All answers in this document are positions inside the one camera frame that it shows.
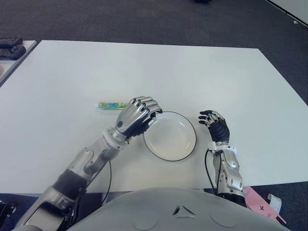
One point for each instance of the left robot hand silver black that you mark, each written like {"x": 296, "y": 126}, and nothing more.
{"x": 132, "y": 118}

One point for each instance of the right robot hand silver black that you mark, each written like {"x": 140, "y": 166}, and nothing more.
{"x": 220, "y": 130}

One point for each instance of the green toothpaste tube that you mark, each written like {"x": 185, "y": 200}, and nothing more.
{"x": 108, "y": 105}

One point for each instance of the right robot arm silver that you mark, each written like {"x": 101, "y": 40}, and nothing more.
{"x": 231, "y": 173}

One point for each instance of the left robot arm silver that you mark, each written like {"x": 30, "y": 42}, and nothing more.
{"x": 79, "y": 168}

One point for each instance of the white plate black rim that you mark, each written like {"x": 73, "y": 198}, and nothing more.
{"x": 173, "y": 142}

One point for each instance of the grey robot torso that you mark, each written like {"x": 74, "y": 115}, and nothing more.
{"x": 180, "y": 211}

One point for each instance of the white paper strip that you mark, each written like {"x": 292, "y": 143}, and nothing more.
{"x": 275, "y": 203}

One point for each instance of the white side table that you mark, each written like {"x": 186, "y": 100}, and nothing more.
{"x": 14, "y": 65}

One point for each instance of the black game controller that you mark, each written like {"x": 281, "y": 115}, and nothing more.
{"x": 10, "y": 41}
{"x": 13, "y": 52}

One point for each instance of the black floor device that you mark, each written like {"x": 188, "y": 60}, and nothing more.
{"x": 7, "y": 209}

